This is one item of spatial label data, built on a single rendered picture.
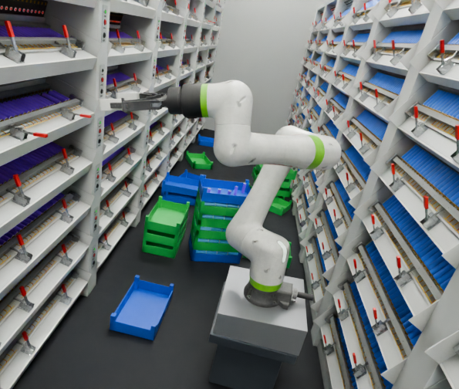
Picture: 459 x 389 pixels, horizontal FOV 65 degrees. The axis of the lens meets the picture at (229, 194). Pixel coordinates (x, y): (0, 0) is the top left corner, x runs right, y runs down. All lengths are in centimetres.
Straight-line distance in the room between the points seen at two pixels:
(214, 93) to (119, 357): 113
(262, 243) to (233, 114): 50
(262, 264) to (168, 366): 61
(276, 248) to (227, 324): 32
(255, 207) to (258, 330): 44
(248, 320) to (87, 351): 70
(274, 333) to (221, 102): 81
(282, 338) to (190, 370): 45
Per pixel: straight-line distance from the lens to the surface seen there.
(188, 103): 102
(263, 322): 133
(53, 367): 166
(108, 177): 186
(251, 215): 138
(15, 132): 113
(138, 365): 164
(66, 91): 153
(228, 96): 99
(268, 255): 128
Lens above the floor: 126
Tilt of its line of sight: 24 degrees down
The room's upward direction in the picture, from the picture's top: 12 degrees clockwise
